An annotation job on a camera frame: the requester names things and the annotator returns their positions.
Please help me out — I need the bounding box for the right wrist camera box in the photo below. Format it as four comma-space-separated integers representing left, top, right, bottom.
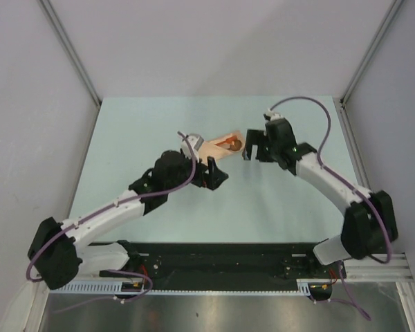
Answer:
264, 109, 285, 122

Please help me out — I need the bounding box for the orange plastic fork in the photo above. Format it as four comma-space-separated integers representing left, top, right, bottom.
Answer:
216, 135, 238, 146

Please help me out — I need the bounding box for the left aluminium frame post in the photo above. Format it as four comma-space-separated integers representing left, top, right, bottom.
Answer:
37, 0, 102, 109

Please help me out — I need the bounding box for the orange cloth napkin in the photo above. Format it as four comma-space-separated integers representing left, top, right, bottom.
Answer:
199, 131, 246, 165

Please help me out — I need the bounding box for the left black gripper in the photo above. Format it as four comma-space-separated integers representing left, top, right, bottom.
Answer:
165, 150, 227, 193

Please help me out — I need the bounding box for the right aluminium frame post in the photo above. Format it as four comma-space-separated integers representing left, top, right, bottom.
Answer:
339, 0, 406, 107

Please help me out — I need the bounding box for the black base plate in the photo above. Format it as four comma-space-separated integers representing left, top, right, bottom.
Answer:
119, 241, 341, 292

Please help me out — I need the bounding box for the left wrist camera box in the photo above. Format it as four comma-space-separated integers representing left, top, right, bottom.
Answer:
177, 131, 204, 158

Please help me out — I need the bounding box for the slotted cable duct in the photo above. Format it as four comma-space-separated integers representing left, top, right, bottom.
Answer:
62, 280, 333, 295

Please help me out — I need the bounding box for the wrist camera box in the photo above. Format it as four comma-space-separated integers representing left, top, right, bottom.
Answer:
264, 109, 285, 122
177, 131, 204, 158

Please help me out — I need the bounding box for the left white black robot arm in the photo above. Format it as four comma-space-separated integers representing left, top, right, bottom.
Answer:
28, 150, 228, 290

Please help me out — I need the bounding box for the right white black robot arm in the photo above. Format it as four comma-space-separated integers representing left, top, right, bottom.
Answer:
243, 116, 398, 277

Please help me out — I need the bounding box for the aluminium frame post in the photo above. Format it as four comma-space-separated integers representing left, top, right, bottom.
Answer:
37, 0, 102, 109
339, 0, 406, 107

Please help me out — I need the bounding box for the copper spoon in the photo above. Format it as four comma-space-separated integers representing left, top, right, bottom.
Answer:
226, 138, 242, 152

